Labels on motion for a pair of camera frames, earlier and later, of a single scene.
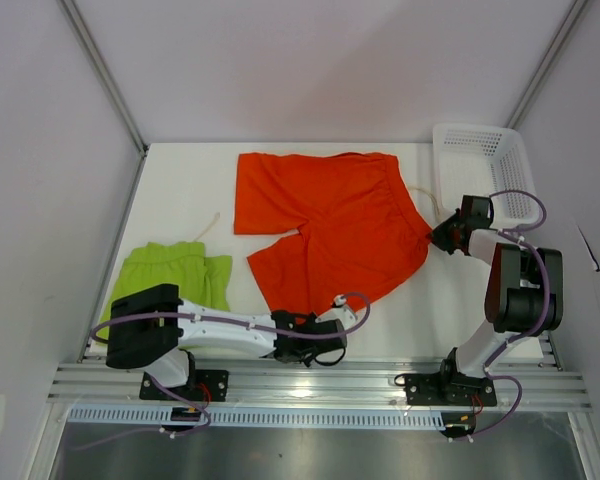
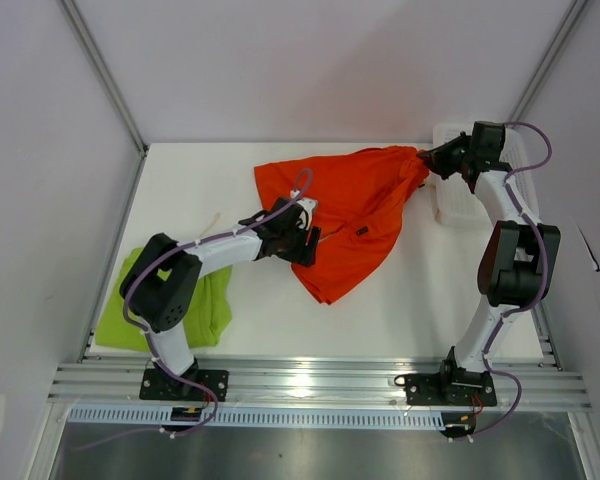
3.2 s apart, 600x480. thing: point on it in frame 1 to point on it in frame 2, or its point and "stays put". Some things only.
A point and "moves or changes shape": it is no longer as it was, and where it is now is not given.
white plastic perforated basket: (486, 161) stays put
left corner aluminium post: (107, 77) stays put
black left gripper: (307, 361) to (304, 254)
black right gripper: (438, 233) to (439, 155)
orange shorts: (361, 232) moves or changes shape
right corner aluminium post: (575, 10) stays put
